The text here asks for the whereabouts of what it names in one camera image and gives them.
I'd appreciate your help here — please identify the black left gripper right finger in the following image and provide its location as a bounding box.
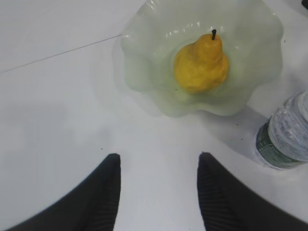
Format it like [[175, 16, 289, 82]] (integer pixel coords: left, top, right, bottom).
[[197, 153, 308, 231]]

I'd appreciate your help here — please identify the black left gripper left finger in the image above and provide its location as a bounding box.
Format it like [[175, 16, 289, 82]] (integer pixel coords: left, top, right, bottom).
[[10, 154, 120, 231]]

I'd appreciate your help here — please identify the clear water bottle green label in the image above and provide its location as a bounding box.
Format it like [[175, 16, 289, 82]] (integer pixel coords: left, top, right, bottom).
[[255, 91, 308, 170]]

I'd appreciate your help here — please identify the yellow pear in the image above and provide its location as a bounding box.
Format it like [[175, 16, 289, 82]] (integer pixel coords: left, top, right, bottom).
[[173, 29, 229, 94]]

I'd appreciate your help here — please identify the translucent green wavy glass plate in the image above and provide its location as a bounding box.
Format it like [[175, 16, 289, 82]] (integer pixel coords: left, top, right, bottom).
[[121, 0, 283, 117]]

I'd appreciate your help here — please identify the black square pen holder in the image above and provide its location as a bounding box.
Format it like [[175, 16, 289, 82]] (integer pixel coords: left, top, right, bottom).
[[301, 0, 308, 10]]

